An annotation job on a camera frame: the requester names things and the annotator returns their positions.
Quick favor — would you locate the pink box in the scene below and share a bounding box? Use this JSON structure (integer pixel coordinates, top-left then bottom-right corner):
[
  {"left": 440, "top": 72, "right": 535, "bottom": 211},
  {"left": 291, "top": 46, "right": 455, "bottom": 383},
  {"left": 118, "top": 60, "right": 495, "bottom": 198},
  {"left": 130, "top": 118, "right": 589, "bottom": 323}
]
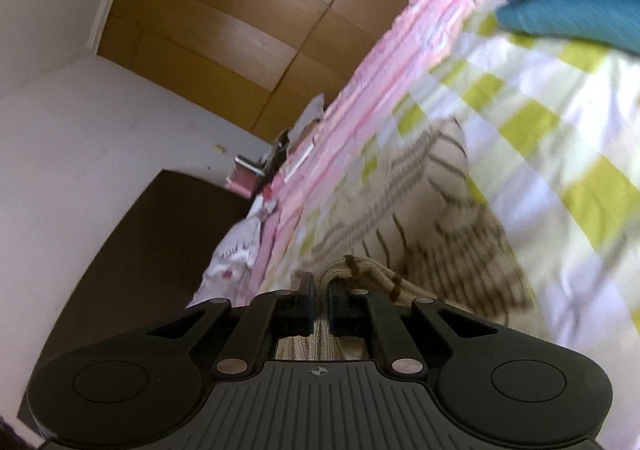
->
[{"left": 225, "top": 154, "right": 264, "bottom": 197}]

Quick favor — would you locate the dark wooden headboard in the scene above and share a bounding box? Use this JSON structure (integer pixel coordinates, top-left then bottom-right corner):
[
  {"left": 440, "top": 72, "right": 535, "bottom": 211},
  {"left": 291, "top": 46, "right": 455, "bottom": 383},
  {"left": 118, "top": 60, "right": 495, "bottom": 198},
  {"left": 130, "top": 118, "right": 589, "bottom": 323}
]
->
[{"left": 17, "top": 169, "right": 257, "bottom": 432}]

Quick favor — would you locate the pink striped quilt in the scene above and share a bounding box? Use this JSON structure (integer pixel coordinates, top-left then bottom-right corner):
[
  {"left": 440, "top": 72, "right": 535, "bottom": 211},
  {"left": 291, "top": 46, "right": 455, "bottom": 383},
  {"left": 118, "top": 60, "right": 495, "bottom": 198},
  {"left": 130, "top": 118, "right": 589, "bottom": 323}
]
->
[{"left": 254, "top": 0, "right": 533, "bottom": 297}]

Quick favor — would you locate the yellow-green checkered bed sheet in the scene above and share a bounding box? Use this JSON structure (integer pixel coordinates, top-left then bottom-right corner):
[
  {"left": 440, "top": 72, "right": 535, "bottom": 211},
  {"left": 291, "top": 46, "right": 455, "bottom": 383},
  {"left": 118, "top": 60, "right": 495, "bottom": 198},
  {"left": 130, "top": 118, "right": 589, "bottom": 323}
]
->
[{"left": 247, "top": 5, "right": 640, "bottom": 450}]

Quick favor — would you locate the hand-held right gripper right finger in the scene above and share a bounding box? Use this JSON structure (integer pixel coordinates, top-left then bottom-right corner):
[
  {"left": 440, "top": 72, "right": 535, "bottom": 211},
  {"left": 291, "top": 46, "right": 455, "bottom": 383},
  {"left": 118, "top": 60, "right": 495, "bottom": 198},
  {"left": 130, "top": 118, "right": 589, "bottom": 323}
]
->
[{"left": 327, "top": 280, "right": 502, "bottom": 377}]

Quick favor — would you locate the wooden wardrobe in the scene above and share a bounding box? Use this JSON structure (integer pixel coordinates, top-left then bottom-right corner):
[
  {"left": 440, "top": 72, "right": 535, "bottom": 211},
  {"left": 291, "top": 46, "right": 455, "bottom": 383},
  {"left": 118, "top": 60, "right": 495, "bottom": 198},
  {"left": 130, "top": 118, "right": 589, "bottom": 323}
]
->
[{"left": 89, "top": 0, "right": 426, "bottom": 147}]

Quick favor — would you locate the beige brown-striped knit sweater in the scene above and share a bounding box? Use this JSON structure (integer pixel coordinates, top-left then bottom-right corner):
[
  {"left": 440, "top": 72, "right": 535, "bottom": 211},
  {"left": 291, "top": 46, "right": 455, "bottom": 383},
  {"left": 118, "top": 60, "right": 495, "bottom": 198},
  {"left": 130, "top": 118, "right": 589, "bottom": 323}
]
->
[{"left": 272, "top": 117, "right": 537, "bottom": 363}]

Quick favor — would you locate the white pillow with pink dots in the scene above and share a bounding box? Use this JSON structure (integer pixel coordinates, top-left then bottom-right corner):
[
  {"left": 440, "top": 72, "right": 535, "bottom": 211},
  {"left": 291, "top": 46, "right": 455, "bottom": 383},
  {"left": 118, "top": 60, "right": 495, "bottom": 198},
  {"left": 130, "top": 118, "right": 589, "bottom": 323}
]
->
[{"left": 186, "top": 190, "right": 274, "bottom": 309}]

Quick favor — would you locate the white plastic bag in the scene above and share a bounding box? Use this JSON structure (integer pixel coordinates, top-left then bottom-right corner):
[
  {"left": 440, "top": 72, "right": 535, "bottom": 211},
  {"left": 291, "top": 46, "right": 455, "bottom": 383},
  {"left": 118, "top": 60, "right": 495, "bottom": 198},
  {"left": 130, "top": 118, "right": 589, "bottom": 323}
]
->
[{"left": 290, "top": 97, "right": 327, "bottom": 142}]

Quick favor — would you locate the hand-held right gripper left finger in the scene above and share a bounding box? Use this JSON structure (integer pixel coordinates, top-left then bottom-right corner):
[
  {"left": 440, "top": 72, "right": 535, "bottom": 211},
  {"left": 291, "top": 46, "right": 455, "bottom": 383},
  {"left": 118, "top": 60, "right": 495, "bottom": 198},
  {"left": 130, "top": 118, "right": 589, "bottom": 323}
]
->
[{"left": 145, "top": 273, "right": 317, "bottom": 381}]

